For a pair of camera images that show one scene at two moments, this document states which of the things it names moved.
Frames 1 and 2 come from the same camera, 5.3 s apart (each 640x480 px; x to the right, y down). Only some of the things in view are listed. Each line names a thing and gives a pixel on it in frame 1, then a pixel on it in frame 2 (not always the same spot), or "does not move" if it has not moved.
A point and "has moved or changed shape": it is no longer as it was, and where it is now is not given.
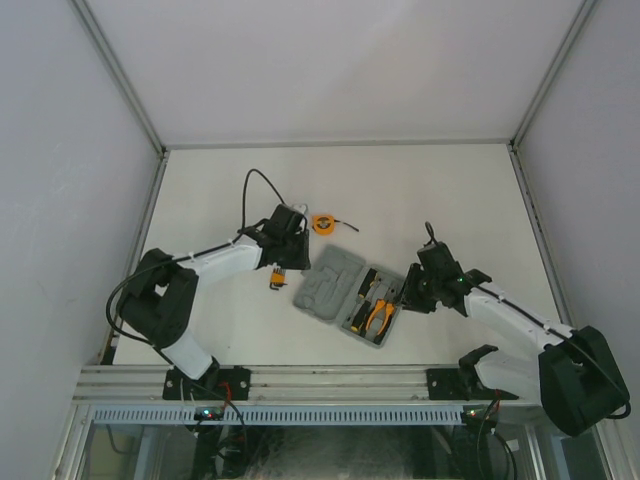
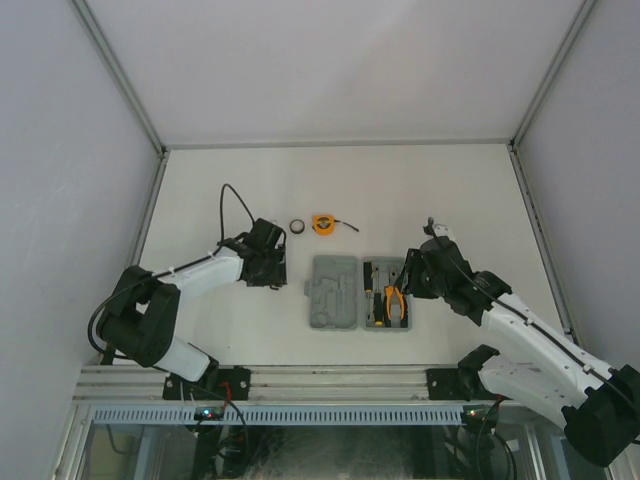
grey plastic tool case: [361, 299] has moved or changed shape
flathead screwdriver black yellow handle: [360, 316] → [378, 303]
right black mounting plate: [446, 384] does not move
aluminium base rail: [136, 383] does not move
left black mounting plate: [218, 384] does not move
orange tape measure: [325, 224] does not move
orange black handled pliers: [388, 304] → [389, 292]
